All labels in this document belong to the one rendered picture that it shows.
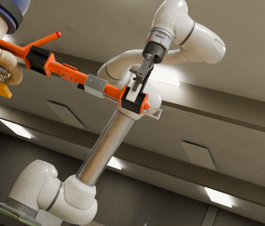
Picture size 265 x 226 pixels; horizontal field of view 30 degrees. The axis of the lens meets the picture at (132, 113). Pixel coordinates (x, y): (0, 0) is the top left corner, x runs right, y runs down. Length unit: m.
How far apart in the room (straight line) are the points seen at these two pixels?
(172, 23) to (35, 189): 1.01
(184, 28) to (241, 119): 5.96
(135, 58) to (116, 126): 0.39
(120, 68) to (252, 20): 4.05
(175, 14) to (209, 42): 0.16
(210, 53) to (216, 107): 6.02
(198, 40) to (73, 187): 0.94
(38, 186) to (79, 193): 0.19
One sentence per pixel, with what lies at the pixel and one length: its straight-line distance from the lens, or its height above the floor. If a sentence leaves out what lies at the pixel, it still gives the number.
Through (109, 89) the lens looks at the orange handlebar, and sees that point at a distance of 1.63.
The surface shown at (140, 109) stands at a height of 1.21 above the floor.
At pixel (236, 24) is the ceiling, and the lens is 6.19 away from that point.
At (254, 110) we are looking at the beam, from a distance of 7.70.
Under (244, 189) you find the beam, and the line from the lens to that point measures 11.89.
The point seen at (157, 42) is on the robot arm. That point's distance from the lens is 1.70.
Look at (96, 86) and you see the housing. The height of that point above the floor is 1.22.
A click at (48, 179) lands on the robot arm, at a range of 2.29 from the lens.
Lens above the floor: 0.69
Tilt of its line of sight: 18 degrees up
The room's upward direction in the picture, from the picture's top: 25 degrees clockwise
